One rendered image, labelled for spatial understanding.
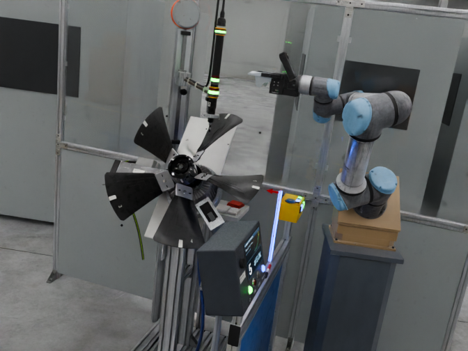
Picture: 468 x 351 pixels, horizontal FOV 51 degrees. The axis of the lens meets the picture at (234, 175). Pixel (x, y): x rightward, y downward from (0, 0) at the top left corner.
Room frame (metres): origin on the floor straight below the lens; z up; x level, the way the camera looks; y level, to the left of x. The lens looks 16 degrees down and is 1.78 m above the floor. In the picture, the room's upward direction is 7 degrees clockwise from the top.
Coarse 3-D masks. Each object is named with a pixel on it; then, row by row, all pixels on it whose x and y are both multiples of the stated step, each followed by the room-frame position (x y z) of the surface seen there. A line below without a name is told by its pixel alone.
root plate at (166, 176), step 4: (160, 172) 2.07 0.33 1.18; (164, 172) 2.08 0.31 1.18; (168, 172) 2.08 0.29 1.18; (156, 176) 2.07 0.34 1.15; (160, 176) 2.07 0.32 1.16; (164, 176) 2.08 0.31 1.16; (168, 176) 2.08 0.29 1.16; (160, 180) 2.07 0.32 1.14; (168, 180) 2.08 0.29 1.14; (172, 180) 2.08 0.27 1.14; (160, 184) 2.08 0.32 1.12; (164, 184) 2.08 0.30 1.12; (168, 184) 2.08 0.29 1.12; (172, 184) 2.09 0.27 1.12; (164, 188) 2.08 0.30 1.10; (168, 188) 2.08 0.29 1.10
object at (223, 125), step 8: (216, 120) 2.29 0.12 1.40; (224, 120) 2.23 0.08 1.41; (232, 120) 2.20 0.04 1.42; (240, 120) 2.17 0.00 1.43; (216, 128) 2.22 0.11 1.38; (224, 128) 2.17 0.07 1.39; (232, 128) 2.15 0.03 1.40; (208, 136) 2.21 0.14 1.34; (216, 136) 2.15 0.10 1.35; (208, 144) 2.13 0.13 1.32
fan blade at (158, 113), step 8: (152, 112) 2.28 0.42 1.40; (160, 112) 2.26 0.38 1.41; (152, 120) 2.26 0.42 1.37; (160, 120) 2.23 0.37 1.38; (144, 128) 2.28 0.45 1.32; (152, 128) 2.25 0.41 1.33; (160, 128) 2.22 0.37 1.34; (136, 136) 2.29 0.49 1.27; (144, 136) 2.27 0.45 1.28; (152, 136) 2.24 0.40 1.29; (160, 136) 2.20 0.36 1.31; (168, 136) 2.17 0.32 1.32; (136, 144) 2.28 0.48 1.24; (144, 144) 2.26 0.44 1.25; (152, 144) 2.23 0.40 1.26; (160, 144) 2.19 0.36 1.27; (168, 144) 2.16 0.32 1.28; (152, 152) 2.23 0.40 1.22; (160, 152) 2.20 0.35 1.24; (168, 152) 2.16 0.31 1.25
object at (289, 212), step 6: (282, 198) 2.24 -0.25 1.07; (294, 198) 2.27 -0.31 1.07; (282, 204) 2.19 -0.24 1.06; (288, 204) 2.18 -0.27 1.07; (294, 204) 2.18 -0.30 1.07; (300, 204) 2.20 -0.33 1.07; (282, 210) 2.19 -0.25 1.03; (288, 210) 2.18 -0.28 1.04; (294, 210) 2.17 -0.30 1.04; (282, 216) 2.19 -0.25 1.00; (288, 216) 2.18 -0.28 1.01; (294, 216) 2.17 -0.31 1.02; (294, 222) 2.17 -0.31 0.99
